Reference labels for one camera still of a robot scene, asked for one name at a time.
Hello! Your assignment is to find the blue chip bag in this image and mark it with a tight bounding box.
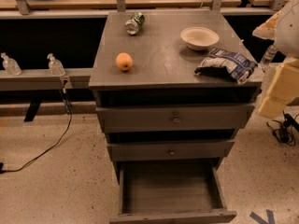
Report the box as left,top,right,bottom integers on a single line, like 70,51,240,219
194,48,258,84

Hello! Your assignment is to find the open bottom drawer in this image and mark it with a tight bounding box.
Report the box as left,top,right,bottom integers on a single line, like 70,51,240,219
109,159,236,224

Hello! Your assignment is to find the grey wooden drawer cabinet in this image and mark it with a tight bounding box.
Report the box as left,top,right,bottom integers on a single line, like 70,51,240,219
88,9,264,185

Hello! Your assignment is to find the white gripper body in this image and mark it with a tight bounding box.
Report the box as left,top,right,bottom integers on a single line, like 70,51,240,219
275,0,299,58

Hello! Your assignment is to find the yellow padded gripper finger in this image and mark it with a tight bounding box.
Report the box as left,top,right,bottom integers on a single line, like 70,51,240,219
252,11,281,40
258,58,299,119

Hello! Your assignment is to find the grey middle drawer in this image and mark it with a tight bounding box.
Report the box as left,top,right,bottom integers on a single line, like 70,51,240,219
107,140,234,161

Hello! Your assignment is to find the orange fruit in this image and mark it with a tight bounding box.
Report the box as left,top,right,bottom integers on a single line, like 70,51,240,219
116,52,133,71

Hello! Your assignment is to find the black floor cable left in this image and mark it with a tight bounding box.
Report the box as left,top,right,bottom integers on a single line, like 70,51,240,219
0,87,74,175

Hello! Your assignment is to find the clear plastic bottle on ledge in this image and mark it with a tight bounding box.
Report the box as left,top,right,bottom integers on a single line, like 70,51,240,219
47,53,65,77

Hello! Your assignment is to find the clear water bottle right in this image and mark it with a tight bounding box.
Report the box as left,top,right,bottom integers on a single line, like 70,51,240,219
260,45,278,71

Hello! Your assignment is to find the grey top drawer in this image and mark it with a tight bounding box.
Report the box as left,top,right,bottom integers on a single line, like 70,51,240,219
96,104,254,133

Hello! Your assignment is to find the black cable bundle right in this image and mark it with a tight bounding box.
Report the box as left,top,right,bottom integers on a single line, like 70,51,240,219
266,111,299,147

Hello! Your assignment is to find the crushed green soda can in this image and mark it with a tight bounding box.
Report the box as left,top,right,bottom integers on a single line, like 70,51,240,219
124,12,145,35

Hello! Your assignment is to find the clear plastic bottle left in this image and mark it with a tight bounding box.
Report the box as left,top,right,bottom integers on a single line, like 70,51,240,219
1,52,21,76

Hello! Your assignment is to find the grey drawer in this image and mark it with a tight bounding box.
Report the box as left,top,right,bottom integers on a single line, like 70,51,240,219
96,104,254,133
107,140,234,161

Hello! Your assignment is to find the white paper bowl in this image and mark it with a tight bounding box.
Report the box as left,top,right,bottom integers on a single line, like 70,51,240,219
180,27,220,50

